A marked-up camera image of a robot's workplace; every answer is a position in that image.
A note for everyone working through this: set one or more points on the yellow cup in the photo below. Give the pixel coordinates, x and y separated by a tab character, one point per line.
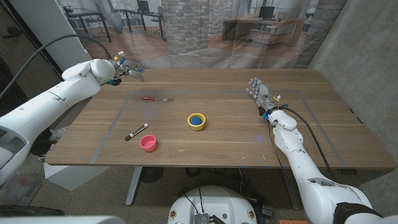
196	126

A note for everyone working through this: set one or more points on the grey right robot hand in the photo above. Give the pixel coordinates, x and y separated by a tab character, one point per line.
264	96

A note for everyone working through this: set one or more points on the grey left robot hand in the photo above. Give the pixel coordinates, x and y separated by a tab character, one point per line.
127	70

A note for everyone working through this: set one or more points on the black round fan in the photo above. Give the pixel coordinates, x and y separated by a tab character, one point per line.
152	174

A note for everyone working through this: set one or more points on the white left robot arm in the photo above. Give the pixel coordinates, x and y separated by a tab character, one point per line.
46	112

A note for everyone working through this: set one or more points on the white wall panel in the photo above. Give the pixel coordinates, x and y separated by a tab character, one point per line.
53	34

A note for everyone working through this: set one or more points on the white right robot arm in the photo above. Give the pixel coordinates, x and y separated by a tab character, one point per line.
311	174

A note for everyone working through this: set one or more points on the light grey table leg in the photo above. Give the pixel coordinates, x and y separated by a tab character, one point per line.
133	186

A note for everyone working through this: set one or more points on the dark grey table leg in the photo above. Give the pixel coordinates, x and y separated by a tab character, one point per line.
291	189

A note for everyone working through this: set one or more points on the brown and white marker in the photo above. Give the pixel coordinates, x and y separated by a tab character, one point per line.
136	131

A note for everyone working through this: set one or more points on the printed office backdrop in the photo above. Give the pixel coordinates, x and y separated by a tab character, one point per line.
192	34

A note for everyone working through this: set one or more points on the pink cup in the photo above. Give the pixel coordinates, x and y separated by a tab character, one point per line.
148	143

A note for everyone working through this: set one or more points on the blue ball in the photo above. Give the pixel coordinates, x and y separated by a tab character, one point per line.
196	120

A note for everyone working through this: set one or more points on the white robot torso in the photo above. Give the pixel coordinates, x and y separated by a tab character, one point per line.
213	203

